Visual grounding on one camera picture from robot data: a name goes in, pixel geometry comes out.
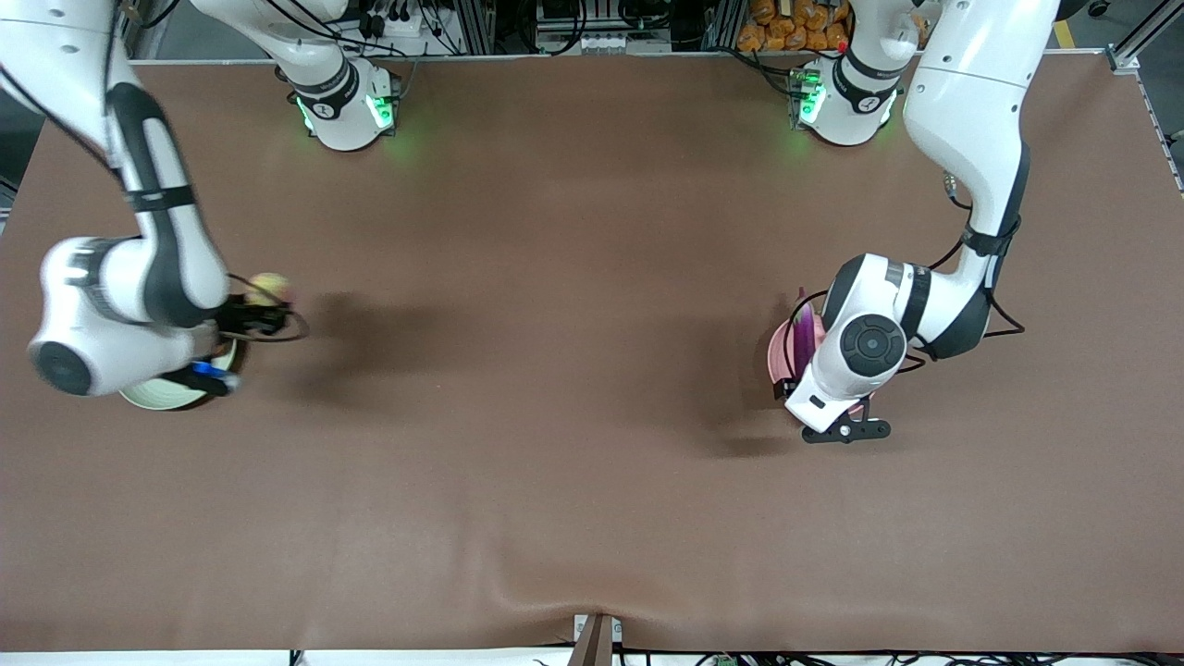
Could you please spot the aluminium frame post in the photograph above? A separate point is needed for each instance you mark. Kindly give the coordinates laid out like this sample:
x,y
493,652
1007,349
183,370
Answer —
x,y
1142,32

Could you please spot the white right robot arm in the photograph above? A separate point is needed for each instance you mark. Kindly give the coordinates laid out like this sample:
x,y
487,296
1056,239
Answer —
x,y
139,268

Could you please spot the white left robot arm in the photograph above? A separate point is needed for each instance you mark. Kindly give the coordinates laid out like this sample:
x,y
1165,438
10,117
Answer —
x,y
971,111

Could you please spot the brown table cloth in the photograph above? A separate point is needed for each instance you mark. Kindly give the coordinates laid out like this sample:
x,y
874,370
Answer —
x,y
518,462

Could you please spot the purple eggplant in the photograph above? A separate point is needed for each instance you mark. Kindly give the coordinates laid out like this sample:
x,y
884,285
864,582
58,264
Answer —
x,y
803,328

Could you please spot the pink round plate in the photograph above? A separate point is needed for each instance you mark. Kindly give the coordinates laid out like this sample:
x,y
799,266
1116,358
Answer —
x,y
779,347

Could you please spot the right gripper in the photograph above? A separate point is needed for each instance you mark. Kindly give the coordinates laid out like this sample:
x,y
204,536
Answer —
x,y
242,317

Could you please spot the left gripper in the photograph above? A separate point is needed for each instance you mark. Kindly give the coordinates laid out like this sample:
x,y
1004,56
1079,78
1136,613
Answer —
x,y
779,390

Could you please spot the pile of orange packaged goods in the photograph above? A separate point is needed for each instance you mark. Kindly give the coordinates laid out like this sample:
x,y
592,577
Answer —
x,y
786,23

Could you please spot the pale green round plate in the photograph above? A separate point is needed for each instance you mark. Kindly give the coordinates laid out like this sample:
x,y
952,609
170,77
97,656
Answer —
x,y
166,393

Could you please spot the metal table edge bracket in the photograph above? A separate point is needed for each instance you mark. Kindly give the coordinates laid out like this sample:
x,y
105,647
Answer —
x,y
597,638

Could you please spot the yellow-green pink peach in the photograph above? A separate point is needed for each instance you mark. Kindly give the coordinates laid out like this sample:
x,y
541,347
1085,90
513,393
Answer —
x,y
266,287

